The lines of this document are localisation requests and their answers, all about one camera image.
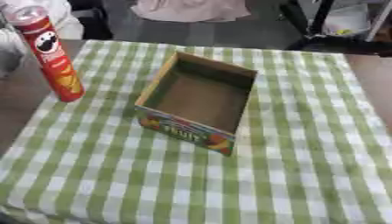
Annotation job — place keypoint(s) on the open cardboard box printed front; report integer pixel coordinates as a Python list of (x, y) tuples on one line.
[(199, 99)]

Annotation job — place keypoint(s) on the person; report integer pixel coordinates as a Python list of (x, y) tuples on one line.
[(191, 10)]

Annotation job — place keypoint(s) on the red chip can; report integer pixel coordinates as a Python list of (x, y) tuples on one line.
[(55, 62)]

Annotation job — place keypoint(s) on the black tripod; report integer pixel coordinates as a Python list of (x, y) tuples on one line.
[(326, 35)]

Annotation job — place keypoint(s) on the white bag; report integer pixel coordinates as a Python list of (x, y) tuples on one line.
[(349, 20)]

